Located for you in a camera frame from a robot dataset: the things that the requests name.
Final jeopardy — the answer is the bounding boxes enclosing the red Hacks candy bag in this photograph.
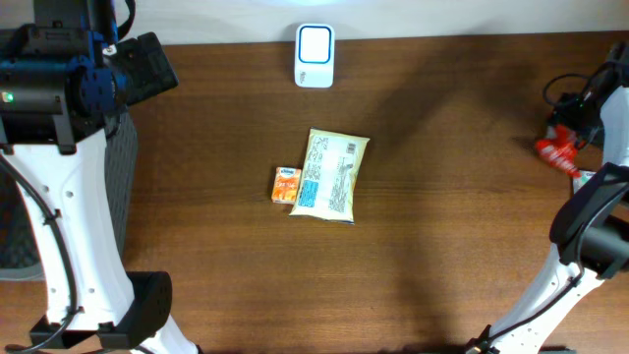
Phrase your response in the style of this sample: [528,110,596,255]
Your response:
[535,125,581,178]

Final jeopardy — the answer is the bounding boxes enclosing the teal tissue pack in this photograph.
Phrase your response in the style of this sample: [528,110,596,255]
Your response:
[572,170,595,194]

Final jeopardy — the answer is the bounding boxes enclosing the beige snack bag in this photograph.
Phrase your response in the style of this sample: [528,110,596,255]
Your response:
[289,128,370,224]

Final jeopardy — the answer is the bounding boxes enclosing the orange tissue pack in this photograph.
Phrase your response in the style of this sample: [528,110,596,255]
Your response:
[271,167,302,205]

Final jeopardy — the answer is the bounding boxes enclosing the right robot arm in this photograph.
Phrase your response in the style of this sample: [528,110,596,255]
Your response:
[463,41,628,353]

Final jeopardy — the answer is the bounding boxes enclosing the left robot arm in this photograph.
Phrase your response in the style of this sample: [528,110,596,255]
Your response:
[1,1,199,353]

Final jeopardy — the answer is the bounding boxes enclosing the white barcode scanner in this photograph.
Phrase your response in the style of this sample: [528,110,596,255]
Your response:
[294,24,336,89]

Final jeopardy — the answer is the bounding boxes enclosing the grey plastic mesh basket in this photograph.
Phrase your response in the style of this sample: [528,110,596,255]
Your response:
[1,113,138,281]

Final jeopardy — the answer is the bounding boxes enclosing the right black cable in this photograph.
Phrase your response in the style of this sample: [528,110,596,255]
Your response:
[466,63,620,353]

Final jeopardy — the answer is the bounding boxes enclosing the black cable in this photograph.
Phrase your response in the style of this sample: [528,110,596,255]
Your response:
[466,63,620,353]
[0,151,85,354]

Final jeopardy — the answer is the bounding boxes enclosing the left black cable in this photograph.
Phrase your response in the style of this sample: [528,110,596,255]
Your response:
[0,151,85,354]

